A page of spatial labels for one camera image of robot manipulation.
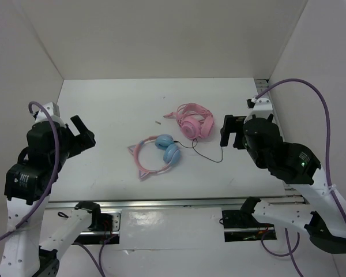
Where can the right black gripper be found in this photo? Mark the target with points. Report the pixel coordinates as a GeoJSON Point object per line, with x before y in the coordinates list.
{"type": "Point", "coordinates": [229, 126]}

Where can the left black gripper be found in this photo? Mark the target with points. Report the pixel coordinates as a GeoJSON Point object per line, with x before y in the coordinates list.
{"type": "Point", "coordinates": [84, 139]}

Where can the pink blue cat-ear headphones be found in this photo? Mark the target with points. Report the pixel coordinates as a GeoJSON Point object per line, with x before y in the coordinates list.
{"type": "Point", "coordinates": [170, 154]}

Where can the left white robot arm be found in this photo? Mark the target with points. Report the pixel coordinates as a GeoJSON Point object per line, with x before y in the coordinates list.
{"type": "Point", "coordinates": [27, 196]}

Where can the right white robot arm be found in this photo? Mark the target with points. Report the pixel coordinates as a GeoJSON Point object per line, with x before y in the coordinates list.
{"type": "Point", "coordinates": [297, 166]}

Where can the pink gaming headphones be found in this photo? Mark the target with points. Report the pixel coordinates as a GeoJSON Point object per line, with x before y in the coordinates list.
{"type": "Point", "coordinates": [194, 120]}

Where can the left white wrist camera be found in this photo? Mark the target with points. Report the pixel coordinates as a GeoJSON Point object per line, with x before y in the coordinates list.
{"type": "Point", "coordinates": [50, 109]}

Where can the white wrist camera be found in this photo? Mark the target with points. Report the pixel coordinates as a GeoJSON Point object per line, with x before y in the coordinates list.
{"type": "Point", "coordinates": [50, 109]}
{"type": "Point", "coordinates": [260, 108]}

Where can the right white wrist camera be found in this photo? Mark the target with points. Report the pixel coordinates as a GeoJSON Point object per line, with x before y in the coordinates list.
{"type": "Point", "coordinates": [260, 108]}

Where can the right aluminium side rail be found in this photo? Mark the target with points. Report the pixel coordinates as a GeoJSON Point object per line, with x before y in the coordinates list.
{"type": "Point", "coordinates": [261, 85]}

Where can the aluminium mounting rail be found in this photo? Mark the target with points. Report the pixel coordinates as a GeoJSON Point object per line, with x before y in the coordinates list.
{"type": "Point", "coordinates": [187, 203]}

